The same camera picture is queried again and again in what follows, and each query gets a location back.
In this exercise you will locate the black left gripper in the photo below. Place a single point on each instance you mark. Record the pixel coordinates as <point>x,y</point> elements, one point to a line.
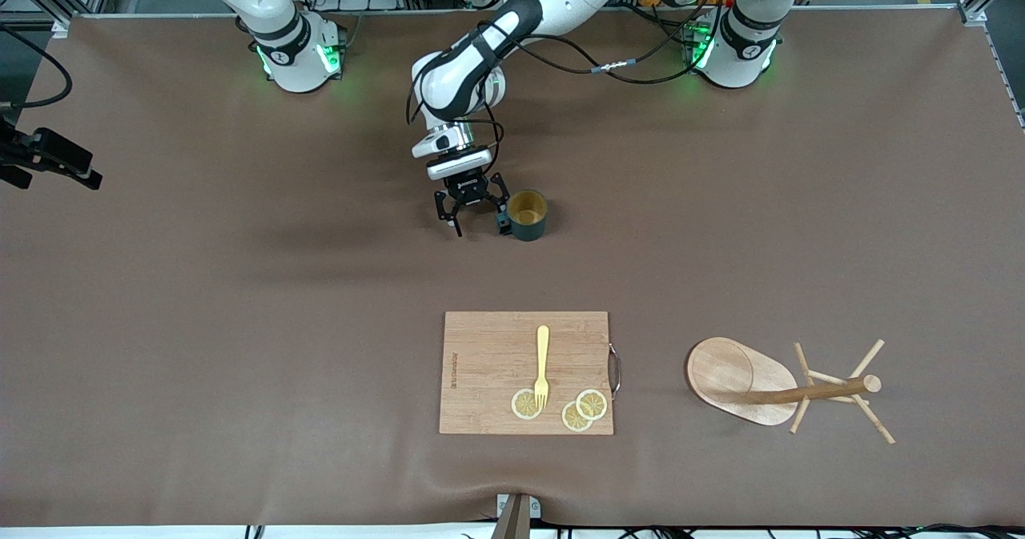
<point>470,189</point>

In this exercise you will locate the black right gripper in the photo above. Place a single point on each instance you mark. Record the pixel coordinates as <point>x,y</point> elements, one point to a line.
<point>50,150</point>

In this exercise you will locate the dark green mug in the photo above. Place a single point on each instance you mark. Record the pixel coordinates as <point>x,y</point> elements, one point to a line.
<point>528,223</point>

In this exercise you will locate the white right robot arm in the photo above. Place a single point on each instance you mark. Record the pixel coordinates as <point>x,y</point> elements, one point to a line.
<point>296,58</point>

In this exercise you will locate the wooden mug tree rack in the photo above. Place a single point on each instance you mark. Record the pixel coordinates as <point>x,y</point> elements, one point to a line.
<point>729,375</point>

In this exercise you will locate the bamboo cutting board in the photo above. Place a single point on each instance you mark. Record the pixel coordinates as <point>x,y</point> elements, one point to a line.
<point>488,363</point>

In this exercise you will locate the yellow plastic fork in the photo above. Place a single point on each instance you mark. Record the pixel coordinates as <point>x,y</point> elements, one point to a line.
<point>543,355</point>

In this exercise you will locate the lemon slice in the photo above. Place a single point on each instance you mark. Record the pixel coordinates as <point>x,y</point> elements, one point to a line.
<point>573,419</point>
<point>523,405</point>
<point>593,404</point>

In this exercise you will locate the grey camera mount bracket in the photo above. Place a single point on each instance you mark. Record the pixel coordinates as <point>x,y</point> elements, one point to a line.
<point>516,515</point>

